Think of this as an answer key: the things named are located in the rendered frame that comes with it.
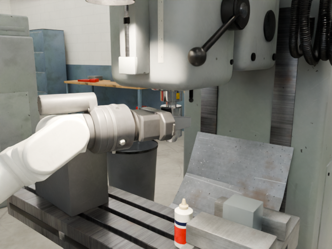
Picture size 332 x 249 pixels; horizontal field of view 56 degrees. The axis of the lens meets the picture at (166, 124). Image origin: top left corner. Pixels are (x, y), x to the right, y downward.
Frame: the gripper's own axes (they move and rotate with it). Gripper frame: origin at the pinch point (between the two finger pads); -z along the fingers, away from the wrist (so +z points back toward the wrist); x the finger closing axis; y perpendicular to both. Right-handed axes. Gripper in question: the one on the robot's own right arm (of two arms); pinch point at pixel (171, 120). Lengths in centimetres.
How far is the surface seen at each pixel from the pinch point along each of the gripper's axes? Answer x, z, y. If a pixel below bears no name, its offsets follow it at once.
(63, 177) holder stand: 24.2, 17.2, 17.4
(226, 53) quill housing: -8.0, -7.4, -14.1
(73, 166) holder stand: 21.9, 15.0, 14.1
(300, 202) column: -6.1, -41.5, 27.2
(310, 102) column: -5.9, -41.1, -2.0
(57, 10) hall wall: 768, -180, -129
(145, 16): -5.2, 9.1, -20.1
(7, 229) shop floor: 208, 19, 124
